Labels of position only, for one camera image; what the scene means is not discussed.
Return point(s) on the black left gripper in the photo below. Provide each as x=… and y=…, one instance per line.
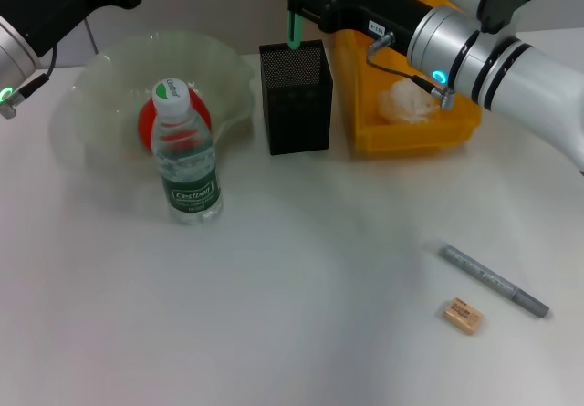
x=68, y=0

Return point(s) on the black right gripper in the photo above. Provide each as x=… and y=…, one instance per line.
x=374, y=7

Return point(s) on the white paper ball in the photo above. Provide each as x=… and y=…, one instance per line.
x=406, y=102

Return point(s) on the clear green-label water bottle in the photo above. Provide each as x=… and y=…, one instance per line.
x=189, y=159

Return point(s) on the gray marker pen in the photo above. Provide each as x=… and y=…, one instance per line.
x=488, y=278

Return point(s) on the beige eraser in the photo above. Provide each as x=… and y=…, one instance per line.
x=463, y=315

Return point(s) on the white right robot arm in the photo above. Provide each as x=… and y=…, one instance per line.
x=524, y=73

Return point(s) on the translucent glass fruit plate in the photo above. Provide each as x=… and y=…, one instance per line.
x=109, y=118

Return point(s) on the black mesh pen holder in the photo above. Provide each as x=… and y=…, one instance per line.
x=296, y=109

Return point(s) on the yellow plastic bin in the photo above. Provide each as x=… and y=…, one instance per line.
x=410, y=137

